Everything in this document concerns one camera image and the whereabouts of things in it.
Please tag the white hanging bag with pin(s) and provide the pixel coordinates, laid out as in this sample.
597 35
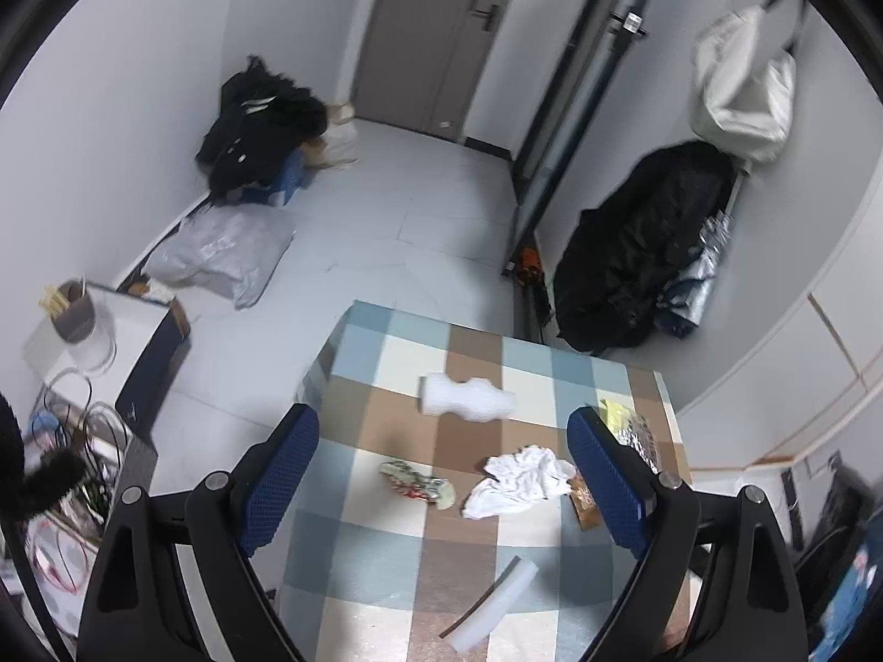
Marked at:
745 89

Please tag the brown heart print packet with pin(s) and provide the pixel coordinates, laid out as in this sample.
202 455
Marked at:
586 507

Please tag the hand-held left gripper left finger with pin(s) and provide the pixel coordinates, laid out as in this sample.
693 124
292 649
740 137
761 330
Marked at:
283 476

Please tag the yellow snack wrapper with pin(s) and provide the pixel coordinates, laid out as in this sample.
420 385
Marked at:
631 431

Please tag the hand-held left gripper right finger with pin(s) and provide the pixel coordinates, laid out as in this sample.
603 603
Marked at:
607 476

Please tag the grey room door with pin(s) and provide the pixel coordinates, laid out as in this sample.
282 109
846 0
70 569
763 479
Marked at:
428 41

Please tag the crumpled white tissue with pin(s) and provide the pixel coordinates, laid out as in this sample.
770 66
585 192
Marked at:
517 479

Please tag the blue printed cloth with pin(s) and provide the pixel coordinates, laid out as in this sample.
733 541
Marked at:
852 600

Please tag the brown chopstick holder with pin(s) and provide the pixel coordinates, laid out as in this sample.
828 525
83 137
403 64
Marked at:
69 314

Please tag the black framed glass door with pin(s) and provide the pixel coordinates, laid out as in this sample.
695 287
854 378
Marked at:
572 96

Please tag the black clothes pile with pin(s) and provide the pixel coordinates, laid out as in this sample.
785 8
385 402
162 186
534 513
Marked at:
262 117

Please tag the clear plastic container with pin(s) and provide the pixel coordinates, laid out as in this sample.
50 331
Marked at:
96 352

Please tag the beige cloth bag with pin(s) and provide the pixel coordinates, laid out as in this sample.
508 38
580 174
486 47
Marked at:
341 138

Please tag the white foam piece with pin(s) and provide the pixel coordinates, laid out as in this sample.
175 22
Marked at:
462 396

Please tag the orange black tool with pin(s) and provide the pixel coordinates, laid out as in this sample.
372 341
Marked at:
530 265

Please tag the white foam strip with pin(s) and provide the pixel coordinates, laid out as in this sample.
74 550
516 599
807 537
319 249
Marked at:
493 607

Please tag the dark box with white top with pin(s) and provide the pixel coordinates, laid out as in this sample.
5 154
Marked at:
148 352

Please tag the red white candy wrapper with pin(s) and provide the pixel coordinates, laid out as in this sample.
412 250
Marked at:
414 486

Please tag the black hanging coat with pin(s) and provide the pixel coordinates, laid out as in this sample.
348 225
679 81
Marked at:
634 248

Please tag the checkered tablecloth table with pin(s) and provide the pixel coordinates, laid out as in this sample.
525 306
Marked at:
386 565

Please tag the clear plastic bag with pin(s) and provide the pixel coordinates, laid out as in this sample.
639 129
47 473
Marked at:
221 252

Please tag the black fuzzy object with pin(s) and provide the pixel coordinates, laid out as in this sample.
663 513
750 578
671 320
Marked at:
41 476

